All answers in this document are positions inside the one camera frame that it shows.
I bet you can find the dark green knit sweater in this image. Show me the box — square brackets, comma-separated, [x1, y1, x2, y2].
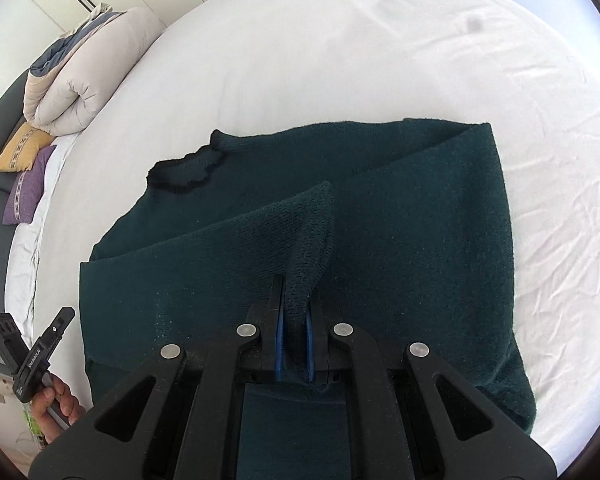
[80, 119, 536, 479]

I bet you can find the person's left hand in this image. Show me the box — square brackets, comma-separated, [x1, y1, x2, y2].
[29, 375, 86, 444]

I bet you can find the purple patterned cushion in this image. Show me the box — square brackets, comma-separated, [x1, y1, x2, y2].
[2, 145, 56, 226]

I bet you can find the yellow patterned cushion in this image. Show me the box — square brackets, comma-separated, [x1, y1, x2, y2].
[0, 122, 54, 172]

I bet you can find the folded beige duvet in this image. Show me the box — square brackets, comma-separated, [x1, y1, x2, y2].
[22, 3, 164, 136]

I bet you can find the white bed mattress sheet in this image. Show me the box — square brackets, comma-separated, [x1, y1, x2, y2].
[5, 0, 600, 469]

